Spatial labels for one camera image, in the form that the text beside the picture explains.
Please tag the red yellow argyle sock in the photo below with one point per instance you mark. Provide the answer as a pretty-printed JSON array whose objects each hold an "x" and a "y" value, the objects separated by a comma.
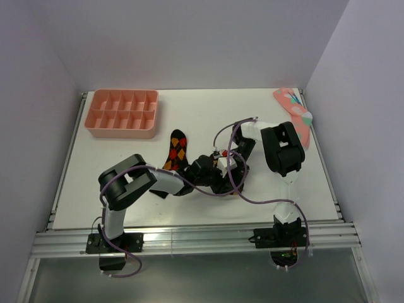
[{"x": 176, "y": 161}]

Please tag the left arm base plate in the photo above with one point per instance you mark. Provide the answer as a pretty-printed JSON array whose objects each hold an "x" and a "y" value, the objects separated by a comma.
[{"x": 130, "y": 242}]

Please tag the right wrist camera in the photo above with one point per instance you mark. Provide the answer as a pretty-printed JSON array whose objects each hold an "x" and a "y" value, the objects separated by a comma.
[{"x": 216, "y": 154}]

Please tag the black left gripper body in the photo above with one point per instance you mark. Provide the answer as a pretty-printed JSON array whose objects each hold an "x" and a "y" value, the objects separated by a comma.
[{"x": 213, "y": 180}]

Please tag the pink patterned sock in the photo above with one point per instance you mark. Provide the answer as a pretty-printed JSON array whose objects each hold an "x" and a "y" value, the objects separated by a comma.
[{"x": 301, "y": 118}]

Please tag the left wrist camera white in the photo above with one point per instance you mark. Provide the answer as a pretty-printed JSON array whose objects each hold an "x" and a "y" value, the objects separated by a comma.
[{"x": 223, "y": 165}]

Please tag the pink divided organizer tray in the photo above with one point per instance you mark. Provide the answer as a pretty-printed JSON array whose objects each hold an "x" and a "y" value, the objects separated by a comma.
[{"x": 123, "y": 114}]

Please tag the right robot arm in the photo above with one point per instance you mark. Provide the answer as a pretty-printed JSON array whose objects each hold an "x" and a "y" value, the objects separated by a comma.
[{"x": 284, "y": 156}]

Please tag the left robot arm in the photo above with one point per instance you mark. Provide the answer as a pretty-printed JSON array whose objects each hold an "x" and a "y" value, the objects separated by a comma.
[{"x": 123, "y": 184}]

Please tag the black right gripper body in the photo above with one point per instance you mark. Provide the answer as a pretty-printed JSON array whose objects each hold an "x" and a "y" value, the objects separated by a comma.
[{"x": 244, "y": 149}]

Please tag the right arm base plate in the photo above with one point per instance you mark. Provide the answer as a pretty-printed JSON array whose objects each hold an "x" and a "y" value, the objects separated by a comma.
[{"x": 276, "y": 237}]

